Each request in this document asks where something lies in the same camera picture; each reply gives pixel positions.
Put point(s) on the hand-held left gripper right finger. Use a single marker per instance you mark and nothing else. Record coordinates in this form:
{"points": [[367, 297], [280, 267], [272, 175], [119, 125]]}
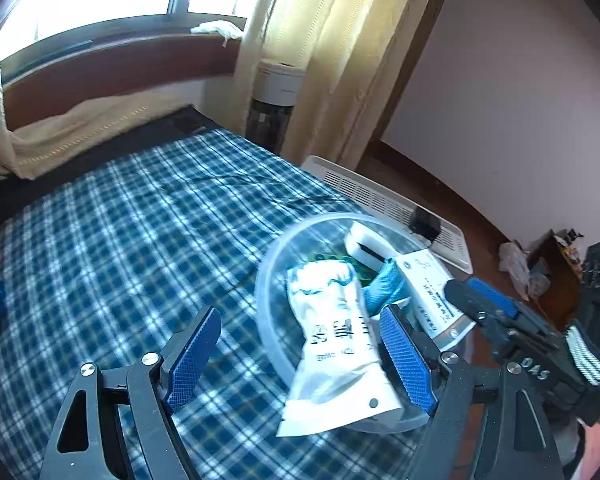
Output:
{"points": [[407, 360]]}

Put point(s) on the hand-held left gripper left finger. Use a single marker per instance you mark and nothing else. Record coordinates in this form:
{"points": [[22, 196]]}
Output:
{"points": [[192, 360]]}

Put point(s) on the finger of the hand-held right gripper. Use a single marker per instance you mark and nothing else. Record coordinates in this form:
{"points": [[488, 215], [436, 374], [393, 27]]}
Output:
{"points": [[472, 305], [492, 297]]}

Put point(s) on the white cardboard box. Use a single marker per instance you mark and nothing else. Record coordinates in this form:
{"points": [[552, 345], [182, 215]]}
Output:
{"points": [[432, 295]]}

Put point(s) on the white plastic packet blue print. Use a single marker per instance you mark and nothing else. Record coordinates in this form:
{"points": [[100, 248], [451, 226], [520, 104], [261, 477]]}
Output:
{"points": [[335, 340]]}

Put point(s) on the teal cloth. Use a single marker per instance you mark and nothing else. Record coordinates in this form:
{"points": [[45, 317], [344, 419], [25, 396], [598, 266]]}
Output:
{"points": [[387, 285]]}

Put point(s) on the clear plastic bowl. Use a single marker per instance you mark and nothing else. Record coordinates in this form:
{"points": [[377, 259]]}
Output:
{"points": [[272, 310]]}

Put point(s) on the thick white sponge black stripe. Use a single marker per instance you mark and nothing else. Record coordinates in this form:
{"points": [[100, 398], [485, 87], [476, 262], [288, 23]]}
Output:
{"points": [[375, 242]]}

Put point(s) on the green dotted box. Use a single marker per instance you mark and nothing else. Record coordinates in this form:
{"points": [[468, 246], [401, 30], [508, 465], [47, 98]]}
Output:
{"points": [[330, 259]]}

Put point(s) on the crumpled plastic bag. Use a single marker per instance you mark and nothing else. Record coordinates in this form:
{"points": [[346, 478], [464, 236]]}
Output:
{"points": [[517, 267]]}

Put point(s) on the small brown wooden cabinet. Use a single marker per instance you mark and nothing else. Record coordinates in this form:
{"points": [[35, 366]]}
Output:
{"points": [[560, 280]]}

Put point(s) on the black power adapter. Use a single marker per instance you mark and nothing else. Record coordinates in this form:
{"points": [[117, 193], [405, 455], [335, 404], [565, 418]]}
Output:
{"points": [[424, 225]]}

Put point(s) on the blue plaid blanket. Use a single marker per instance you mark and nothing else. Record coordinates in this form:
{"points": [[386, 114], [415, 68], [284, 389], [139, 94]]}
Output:
{"points": [[130, 240]]}

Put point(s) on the white panel heater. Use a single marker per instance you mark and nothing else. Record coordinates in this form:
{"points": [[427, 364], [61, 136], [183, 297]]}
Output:
{"points": [[370, 195]]}

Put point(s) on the black mattress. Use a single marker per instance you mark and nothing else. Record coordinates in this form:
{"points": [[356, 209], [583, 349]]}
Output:
{"points": [[105, 155]]}

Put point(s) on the wide cream curtain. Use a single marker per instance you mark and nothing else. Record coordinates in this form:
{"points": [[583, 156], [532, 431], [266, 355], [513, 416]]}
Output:
{"points": [[80, 130]]}

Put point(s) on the white air purifier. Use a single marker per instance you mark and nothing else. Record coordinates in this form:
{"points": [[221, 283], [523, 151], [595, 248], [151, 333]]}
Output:
{"points": [[275, 95]]}

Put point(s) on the brown wooden window sill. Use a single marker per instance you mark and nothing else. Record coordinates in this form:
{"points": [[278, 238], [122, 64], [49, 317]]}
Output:
{"points": [[120, 67]]}

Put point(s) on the narrow cream curtain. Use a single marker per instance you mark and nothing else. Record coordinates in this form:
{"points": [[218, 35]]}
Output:
{"points": [[320, 30]]}

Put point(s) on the white cloth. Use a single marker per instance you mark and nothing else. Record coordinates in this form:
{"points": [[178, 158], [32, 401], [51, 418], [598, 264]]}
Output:
{"points": [[217, 30]]}

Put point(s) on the brown wooden door frame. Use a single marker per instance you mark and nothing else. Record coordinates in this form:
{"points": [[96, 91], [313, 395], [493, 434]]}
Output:
{"points": [[410, 50]]}

